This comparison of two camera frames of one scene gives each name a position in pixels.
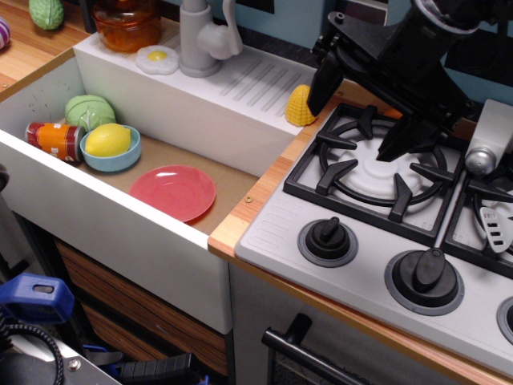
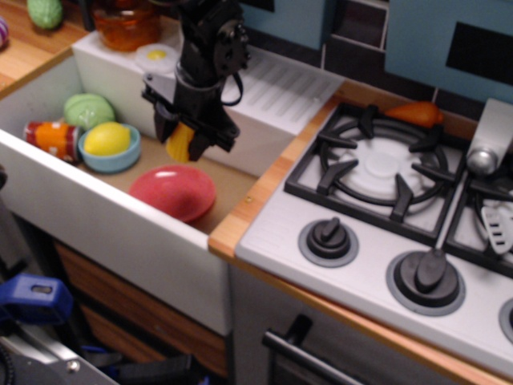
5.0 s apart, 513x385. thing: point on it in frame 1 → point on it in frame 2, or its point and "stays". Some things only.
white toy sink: x=135 y=164 stays
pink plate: x=178 y=192 stays
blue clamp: x=36 y=297 stays
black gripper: x=402 y=65 → x=196 y=103
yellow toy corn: x=297 y=111 → x=178 y=145
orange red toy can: x=60 y=140 stays
